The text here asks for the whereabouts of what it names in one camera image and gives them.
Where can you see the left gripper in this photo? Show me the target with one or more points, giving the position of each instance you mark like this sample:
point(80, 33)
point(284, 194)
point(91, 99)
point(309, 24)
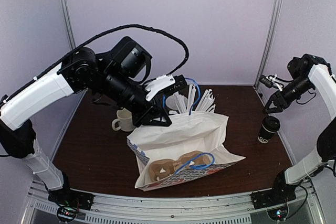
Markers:
point(147, 117)

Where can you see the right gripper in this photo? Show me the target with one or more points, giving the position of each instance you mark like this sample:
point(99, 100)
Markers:
point(280, 100)

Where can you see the black paper coffee cup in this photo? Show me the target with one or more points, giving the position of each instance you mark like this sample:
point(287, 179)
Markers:
point(265, 136)

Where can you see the checkered paper takeout bag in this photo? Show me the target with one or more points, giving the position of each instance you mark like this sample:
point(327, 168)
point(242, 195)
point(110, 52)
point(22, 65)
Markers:
point(200, 131)

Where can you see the brown pulp cup carrier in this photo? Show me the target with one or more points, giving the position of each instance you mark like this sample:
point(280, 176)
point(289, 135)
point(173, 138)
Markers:
point(163, 168)

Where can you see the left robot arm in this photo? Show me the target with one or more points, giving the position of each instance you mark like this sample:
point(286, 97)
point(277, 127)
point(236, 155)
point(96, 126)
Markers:
point(120, 74)

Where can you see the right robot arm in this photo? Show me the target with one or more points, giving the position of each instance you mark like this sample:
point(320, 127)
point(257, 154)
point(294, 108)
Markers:
point(311, 74)

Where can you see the white ceramic bowl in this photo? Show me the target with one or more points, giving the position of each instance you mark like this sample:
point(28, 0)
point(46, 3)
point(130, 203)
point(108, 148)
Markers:
point(177, 102)

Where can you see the cream ribbed ceramic mug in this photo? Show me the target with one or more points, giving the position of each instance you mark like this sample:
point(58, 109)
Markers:
point(123, 121)

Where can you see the white cup of straws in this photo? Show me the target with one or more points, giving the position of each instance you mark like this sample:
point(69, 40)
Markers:
point(198, 101)

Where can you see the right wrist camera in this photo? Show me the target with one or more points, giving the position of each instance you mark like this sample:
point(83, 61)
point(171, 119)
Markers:
point(298, 66)

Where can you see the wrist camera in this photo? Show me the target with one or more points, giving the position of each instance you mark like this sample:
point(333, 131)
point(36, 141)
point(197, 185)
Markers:
point(298, 66)
point(129, 58)

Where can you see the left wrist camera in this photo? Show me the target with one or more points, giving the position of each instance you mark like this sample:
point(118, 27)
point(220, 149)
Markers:
point(129, 58)

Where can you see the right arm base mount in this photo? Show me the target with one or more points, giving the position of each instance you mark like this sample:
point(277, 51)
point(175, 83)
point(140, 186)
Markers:
point(276, 205)

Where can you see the right aluminium corner post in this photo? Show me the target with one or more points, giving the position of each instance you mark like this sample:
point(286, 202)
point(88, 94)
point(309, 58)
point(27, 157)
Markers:
point(276, 9)

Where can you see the aluminium front rail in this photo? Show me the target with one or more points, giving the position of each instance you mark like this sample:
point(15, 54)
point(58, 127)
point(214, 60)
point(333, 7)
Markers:
point(235, 208)

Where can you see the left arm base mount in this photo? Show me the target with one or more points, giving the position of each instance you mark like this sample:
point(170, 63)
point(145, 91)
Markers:
point(70, 203)

